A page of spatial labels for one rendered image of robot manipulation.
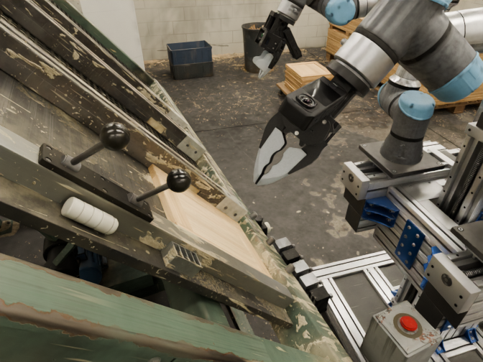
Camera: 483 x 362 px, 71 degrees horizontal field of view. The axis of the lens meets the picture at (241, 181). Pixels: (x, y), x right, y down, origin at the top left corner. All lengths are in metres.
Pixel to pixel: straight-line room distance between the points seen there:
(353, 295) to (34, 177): 1.67
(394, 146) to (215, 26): 5.18
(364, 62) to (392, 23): 0.06
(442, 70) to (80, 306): 0.53
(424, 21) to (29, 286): 0.52
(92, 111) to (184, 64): 4.36
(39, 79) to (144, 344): 0.62
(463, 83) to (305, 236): 1.98
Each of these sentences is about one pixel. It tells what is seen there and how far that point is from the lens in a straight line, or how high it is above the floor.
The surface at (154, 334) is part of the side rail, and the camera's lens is 0.40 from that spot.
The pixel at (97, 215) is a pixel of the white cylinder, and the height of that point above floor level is 1.39.
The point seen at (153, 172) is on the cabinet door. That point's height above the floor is 1.21.
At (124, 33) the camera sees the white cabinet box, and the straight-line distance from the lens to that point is 4.71.
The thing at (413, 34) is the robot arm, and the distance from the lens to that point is 0.53.
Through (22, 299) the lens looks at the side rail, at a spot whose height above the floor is 1.49.
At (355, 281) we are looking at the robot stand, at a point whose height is 0.21.
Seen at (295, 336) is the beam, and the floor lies 0.87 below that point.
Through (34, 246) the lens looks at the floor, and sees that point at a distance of 2.74.
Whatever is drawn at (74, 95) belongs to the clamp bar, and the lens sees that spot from 0.87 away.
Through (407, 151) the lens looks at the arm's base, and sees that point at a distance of 1.36.
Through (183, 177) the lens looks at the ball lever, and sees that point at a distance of 0.51.
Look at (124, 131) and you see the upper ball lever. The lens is 0.46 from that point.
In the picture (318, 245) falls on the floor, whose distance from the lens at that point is 2.41.
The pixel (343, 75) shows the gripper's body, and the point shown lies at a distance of 0.50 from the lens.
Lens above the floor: 1.72
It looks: 36 degrees down
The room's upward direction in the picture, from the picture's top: straight up
